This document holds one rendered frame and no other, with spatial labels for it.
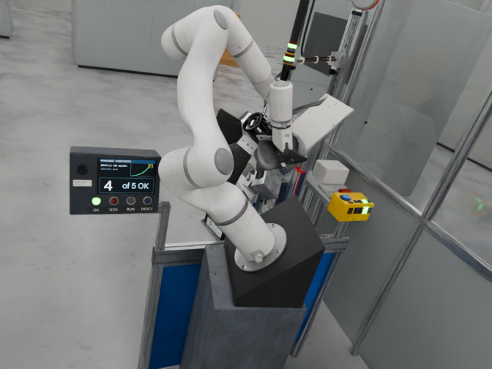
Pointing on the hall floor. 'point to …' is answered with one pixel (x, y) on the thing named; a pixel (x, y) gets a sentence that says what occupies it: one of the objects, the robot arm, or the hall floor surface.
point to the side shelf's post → (318, 214)
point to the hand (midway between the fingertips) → (281, 157)
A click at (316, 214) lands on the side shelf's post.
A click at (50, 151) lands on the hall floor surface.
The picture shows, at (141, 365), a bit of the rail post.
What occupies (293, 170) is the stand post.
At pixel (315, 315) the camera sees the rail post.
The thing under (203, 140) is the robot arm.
